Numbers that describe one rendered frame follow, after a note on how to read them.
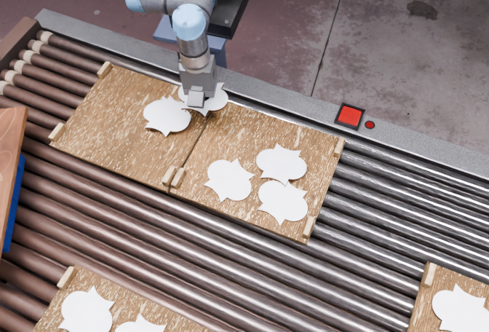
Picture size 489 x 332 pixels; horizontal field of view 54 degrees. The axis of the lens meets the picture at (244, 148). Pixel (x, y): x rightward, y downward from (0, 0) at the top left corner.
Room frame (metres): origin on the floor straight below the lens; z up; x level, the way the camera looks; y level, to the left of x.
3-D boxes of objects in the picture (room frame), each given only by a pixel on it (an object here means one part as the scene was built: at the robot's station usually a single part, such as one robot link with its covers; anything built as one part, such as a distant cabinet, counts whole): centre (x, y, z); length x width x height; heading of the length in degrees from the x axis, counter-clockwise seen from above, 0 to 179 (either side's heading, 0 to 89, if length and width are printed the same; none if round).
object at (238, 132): (0.69, -0.04, 0.93); 0.41 x 0.35 x 0.02; 63
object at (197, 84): (0.83, 0.11, 1.16); 0.12 x 0.09 x 0.16; 168
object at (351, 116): (0.84, -0.33, 0.92); 0.06 x 0.06 x 0.01; 61
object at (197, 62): (0.85, 0.11, 1.24); 0.08 x 0.08 x 0.05
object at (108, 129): (0.88, 0.33, 0.93); 0.41 x 0.35 x 0.02; 62
